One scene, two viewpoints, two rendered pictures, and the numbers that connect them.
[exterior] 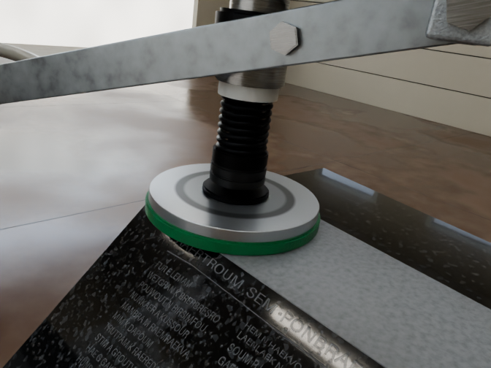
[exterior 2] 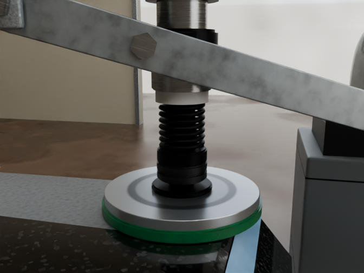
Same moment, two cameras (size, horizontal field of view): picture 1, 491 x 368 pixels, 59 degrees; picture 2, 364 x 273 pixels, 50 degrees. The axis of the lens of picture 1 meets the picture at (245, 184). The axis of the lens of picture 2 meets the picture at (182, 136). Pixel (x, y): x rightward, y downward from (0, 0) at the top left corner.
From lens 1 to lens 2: 0.97 m
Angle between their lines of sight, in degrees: 134
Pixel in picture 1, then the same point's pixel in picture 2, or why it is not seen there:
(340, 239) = (80, 217)
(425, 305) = (13, 199)
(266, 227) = (129, 174)
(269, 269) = not seen: hidden behind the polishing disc
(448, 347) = (7, 187)
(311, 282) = (88, 187)
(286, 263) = not seen: hidden behind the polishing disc
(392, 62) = not seen: outside the picture
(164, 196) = (210, 169)
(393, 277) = (33, 206)
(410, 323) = (25, 189)
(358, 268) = (60, 202)
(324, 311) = (75, 180)
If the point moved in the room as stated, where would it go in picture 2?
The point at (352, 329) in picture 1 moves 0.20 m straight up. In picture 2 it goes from (58, 179) to (49, 58)
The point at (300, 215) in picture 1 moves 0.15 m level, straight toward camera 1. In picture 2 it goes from (116, 188) to (93, 160)
